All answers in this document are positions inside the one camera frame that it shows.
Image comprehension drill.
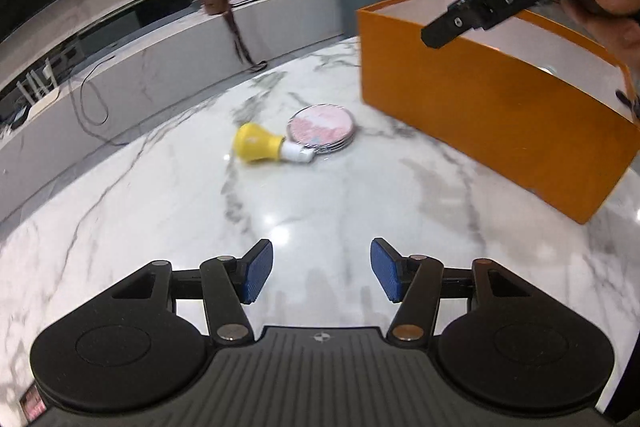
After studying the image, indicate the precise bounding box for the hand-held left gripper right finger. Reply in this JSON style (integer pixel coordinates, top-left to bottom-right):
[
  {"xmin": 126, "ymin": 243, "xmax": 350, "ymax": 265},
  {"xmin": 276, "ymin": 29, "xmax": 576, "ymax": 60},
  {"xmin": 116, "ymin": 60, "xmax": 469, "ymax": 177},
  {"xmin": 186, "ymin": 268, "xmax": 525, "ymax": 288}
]
[{"xmin": 370, "ymin": 237, "xmax": 532, "ymax": 342}]

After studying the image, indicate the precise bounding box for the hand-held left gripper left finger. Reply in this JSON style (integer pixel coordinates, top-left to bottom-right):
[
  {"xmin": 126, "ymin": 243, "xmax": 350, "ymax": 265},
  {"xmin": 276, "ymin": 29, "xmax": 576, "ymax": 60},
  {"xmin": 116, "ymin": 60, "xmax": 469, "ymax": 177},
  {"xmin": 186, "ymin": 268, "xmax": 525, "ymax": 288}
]
[{"xmin": 111, "ymin": 239, "xmax": 275, "ymax": 344}]

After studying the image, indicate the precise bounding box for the orange cardboard box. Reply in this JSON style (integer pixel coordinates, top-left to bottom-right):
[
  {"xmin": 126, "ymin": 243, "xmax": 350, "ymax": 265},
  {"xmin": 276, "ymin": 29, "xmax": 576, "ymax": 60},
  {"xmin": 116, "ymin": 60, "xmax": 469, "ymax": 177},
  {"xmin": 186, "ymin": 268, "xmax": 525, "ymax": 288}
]
[{"xmin": 356, "ymin": 0, "xmax": 637, "ymax": 226}]

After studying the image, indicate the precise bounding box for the yellow bulb-shaped bottle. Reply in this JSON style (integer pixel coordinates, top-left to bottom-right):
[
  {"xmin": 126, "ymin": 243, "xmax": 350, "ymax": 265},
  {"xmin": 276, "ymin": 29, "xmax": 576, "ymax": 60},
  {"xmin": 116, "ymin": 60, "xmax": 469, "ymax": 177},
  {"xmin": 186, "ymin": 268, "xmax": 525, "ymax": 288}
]
[{"xmin": 233, "ymin": 123, "xmax": 317, "ymax": 166}]

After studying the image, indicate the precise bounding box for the round pink compact mirror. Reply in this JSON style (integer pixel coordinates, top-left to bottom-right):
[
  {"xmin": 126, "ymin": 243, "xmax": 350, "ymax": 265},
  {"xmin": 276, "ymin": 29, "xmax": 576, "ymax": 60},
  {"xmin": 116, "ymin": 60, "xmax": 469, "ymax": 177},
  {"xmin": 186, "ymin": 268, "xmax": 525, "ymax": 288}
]
[{"xmin": 286, "ymin": 104, "xmax": 357, "ymax": 154}]

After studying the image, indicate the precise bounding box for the person's right hand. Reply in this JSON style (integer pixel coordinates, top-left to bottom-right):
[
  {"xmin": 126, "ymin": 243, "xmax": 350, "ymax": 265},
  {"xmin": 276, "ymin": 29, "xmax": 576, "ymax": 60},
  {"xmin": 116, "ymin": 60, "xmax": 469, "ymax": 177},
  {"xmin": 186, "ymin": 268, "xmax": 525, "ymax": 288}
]
[{"xmin": 560, "ymin": 0, "xmax": 640, "ymax": 68}]

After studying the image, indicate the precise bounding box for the grey round trash bin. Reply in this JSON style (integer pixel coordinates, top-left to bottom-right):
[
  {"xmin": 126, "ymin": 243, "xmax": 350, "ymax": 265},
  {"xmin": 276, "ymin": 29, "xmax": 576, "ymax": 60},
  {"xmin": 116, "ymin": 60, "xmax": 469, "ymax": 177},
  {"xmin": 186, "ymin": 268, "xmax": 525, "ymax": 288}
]
[{"xmin": 337, "ymin": 0, "xmax": 392, "ymax": 39}]

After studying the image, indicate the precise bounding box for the white marble television console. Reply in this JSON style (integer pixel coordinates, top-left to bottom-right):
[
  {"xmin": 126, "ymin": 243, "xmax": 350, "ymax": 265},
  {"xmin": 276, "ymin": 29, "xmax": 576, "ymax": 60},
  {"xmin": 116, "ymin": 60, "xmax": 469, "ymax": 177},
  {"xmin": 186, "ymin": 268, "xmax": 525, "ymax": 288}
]
[{"xmin": 0, "ymin": 0, "xmax": 352, "ymax": 224}]

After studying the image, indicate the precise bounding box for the white router with antennas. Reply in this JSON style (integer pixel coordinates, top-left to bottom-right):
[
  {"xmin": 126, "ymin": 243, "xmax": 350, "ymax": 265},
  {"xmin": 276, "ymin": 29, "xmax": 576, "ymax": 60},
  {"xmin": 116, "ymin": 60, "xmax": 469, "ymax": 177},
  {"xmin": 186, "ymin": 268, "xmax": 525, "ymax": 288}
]
[{"xmin": 14, "ymin": 61, "xmax": 62, "ymax": 106}]

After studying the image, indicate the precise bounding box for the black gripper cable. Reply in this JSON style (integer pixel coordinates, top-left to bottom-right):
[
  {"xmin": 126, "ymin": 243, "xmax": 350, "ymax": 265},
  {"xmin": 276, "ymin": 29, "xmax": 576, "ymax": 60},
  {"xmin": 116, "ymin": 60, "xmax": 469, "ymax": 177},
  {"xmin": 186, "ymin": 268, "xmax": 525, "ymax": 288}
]
[{"xmin": 616, "ymin": 88, "xmax": 640, "ymax": 124}]

